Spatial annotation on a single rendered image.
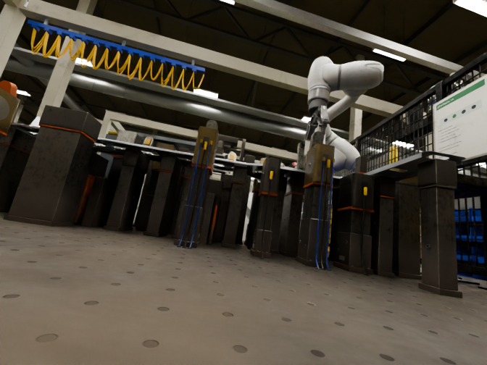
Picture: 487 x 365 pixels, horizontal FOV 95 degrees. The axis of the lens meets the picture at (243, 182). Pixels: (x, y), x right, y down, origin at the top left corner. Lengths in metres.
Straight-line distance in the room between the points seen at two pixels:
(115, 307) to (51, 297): 0.05
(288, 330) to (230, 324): 0.04
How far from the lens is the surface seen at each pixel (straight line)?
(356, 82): 1.08
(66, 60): 9.25
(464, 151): 1.20
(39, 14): 4.89
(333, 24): 3.49
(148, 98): 13.47
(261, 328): 0.19
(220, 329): 0.18
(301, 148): 1.13
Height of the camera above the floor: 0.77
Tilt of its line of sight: 12 degrees up
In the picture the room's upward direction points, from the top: 9 degrees clockwise
